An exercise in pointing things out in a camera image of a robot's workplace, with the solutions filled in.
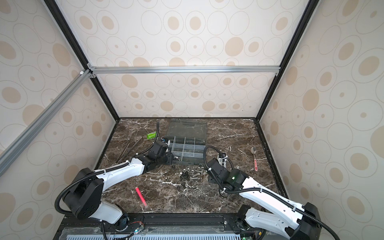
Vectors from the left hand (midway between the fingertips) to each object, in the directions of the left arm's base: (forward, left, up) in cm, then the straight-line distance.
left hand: (175, 153), depth 88 cm
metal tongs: (+1, +37, -10) cm, 39 cm away
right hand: (-13, -21, +2) cm, 25 cm away
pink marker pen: (-22, +18, -9) cm, 29 cm away
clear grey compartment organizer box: (+16, -6, -10) cm, 20 cm away
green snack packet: (+21, +21, -10) cm, 31 cm away
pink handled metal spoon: (+9, -51, -10) cm, 52 cm away
